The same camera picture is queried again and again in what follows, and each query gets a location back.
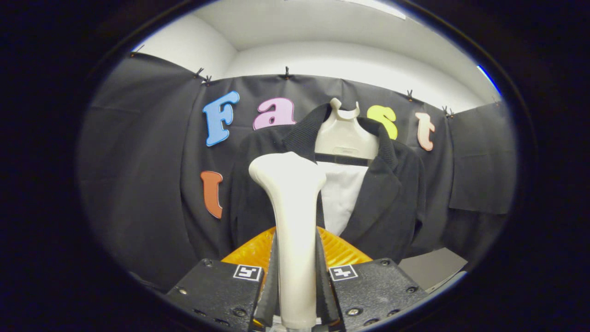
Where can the white shirt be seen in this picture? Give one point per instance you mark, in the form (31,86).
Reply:
(341,193)

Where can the grey cabinet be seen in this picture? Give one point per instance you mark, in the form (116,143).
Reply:
(428,267)

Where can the black blazer jacket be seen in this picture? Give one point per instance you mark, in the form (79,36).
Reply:
(387,198)

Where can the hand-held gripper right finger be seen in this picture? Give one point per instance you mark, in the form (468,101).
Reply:
(322,286)

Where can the row of black clips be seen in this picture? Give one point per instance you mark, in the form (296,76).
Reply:
(286,73)

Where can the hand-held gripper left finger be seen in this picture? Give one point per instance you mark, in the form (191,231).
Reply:
(272,286)

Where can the black backdrop cloth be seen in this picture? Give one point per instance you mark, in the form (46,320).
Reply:
(138,184)

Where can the beige clothes hanger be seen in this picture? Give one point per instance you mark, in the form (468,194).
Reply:
(345,138)

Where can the white garment steamer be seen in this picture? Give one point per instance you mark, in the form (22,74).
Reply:
(295,207)

